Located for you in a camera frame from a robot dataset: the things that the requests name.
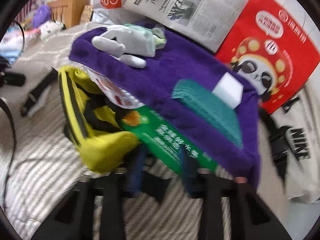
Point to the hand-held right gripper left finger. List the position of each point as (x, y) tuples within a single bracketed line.
[(135, 172)]

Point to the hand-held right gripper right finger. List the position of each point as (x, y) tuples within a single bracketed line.
[(187, 172)]

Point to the yellow pouch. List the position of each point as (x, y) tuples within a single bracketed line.
[(105, 147)]

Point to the green snack packet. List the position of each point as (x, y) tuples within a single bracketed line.
[(162, 140)]

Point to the teal striped cleaning cloth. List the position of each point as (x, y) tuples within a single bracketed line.
[(207, 110)]

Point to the fruit print sachet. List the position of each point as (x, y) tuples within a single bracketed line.
[(110, 87)]

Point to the white sponge block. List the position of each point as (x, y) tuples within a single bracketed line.
[(227, 90)]

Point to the purple towel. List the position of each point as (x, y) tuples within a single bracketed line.
[(175, 75)]

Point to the green tissue pack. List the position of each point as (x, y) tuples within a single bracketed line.
[(145, 42)]

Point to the white spotted plush toy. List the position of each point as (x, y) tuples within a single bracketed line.
[(50, 28)]

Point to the purple plush toy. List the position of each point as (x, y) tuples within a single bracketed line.
[(42, 15)]

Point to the pink striped cloth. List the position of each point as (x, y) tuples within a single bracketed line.
[(26, 7)]

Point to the wooden headboard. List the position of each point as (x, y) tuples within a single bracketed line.
[(67, 7)]

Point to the patterned brown box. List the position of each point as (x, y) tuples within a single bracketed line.
[(87, 13)]

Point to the white waist bag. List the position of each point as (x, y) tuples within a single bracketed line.
[(300, 170)]

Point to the white plastic shopping bag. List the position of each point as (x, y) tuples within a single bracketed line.
[(110, 10)]

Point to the folded newspaper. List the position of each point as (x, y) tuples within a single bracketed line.
[(200, 10)]

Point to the red paper bag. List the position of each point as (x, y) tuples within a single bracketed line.
[(287, 42)]

